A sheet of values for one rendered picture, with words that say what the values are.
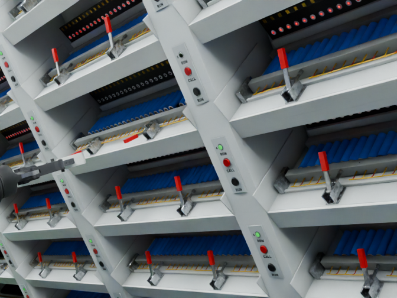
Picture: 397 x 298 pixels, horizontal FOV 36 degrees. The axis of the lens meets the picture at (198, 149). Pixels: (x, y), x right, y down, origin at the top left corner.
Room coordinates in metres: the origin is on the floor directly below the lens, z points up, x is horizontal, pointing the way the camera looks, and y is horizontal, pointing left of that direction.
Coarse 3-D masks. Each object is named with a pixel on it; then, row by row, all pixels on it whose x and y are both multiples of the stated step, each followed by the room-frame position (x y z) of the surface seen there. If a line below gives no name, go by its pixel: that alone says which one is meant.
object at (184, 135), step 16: (176, 80) 1.49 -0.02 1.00; (128, 96) 1.65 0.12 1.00; (96, 112) 1.80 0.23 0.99; (80, 128) 1.76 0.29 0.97; (176, 128) 1.32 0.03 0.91; (192, 128) 1.25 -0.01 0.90; (64, 144) 1.71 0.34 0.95; (112, 144) 1.54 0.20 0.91; (128, 144) 1.45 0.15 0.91; (144, 144) 1.38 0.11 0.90; (160, 144) 1.34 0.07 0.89; (176, 144) 1.31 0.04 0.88; (192, 144) 1.27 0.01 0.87; (96, 160) 1.57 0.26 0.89; (112, 160) 1.52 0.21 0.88; (128, 160) 1.47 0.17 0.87
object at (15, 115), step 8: (0, 72) 2.15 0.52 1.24; (0, 80) 2.19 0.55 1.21; (0, 88) 2.22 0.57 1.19; (8, 88) 2.13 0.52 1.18; (0, 96) 2.10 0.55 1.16; (8, 96) 1.95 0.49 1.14; (0, 104) 1.92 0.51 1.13; (8, 104) 1.92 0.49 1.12; (16, 104) 1.85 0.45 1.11; (0, 112) 1.91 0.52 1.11; (8, 112) 1.84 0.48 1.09; (16, 112) 1.81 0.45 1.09; (0, 120) 1.91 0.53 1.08; (8, 120) 1.88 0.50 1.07; (16, 120) 1.85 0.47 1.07; (0, 128) 1.95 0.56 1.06
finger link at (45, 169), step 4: (60, 160) 1.47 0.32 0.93; (44, 164) 1.44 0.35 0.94; (48, 164) 1.45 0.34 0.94; (52, 164) 1.45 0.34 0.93; (56, 164) 1.46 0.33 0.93; (32, 168) 1.41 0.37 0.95; (36, 168) 1.42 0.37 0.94; (40, 168) 1.43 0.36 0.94; (44, 168) 1.44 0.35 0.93; (48, 168) 1.44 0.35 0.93; (52, 168) 1.45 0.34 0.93; (56, 168) 1.46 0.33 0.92; (60, 168) 1.47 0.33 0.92; (64, 168) 1.48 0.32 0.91; (40, 172) 1.43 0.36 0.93; (44, 172) 1.43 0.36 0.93; (48, 172) 1.44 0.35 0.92; (52, 172) 1.45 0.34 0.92; (32, 176) 1.41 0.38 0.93; (36, 176) 1.41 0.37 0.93
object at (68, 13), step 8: (80, 0) 1.73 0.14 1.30; (88, 0) 1.71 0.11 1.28; (96, 0) 1.68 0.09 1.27; (72, 8) 1.77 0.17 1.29; (80, 8) 1.74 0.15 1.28; (88, 8) 1.72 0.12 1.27; (144, 8) 1.54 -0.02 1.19; (384, 8) 1.07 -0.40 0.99; (64, 16) 1.82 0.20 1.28; (72, 16) 1.79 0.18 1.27; (296, 40) 1.23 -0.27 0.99; (392, 120) 1.12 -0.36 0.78; (312, 136) 1.27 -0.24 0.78
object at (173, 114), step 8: (168, 112) 1.36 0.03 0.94; (176, 112) 1.33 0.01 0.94; (144, 120) 1.44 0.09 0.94; (160, 120) 1.39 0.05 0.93; (168, 120) 1.37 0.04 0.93; (184, 120) 1.30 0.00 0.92; (112, 128) 1.56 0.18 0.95; (120, 128) 1.52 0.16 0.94; (128, 128) 1.49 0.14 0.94; (136, 128) 1.47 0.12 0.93; (144, 128) 1.43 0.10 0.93; (88, 136) 1.66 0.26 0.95; (96, 136) 1.61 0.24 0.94; (104, 136) 1.58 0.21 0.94; (112, 136) 1.56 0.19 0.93; (120, 136) 1.51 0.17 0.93; (128, 136) 1.48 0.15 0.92; (80, 144) 1.69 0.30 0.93
